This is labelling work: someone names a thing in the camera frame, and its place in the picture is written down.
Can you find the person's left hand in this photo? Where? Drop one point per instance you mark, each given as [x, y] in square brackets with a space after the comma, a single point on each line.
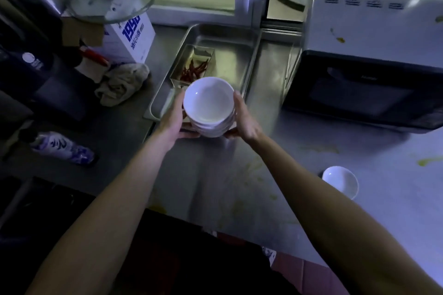
[173, 122]

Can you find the person's right hand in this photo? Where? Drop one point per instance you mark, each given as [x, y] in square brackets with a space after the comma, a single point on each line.
[246, 122]

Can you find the person's right thumb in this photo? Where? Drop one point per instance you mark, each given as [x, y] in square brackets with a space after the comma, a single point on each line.
[232, 132]

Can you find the person's left thumb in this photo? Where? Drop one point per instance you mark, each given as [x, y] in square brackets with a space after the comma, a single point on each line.
[189, 131]

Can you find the stack of white bowls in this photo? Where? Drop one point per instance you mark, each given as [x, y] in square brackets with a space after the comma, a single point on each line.
[209, 106]

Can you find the person's right forearm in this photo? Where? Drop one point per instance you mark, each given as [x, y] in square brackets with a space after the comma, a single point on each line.
[339, 222]

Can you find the person's left forearm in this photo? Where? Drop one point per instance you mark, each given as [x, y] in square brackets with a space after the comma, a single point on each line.
[97, 215]

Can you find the dried red chillies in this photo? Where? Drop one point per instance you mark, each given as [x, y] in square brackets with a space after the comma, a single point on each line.
[194, 70]

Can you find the small steel tray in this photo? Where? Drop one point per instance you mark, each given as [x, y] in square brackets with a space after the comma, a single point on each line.
[193, 59]

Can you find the large steel tray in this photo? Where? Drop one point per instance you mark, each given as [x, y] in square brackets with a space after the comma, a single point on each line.
[235, 49]

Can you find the crumpled beige cloth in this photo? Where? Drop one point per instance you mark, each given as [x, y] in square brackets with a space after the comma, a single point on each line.
[121, 82]

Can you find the white blue carton box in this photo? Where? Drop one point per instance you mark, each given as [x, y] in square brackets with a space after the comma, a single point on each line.
[135, 37]

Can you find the small white bowl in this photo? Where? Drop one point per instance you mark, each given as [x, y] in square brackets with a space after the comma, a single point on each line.
[341, 181]

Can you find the white purple bottle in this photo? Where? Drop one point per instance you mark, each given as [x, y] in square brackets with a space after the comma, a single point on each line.
[62, 148]

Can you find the brown cardboard piece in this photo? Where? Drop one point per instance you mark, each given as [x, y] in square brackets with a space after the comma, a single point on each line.
[81, 30]

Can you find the white microwave oven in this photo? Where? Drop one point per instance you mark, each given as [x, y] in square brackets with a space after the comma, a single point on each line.
[370, 73]

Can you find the black appliance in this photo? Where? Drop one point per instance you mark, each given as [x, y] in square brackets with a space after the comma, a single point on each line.
[38, 77]

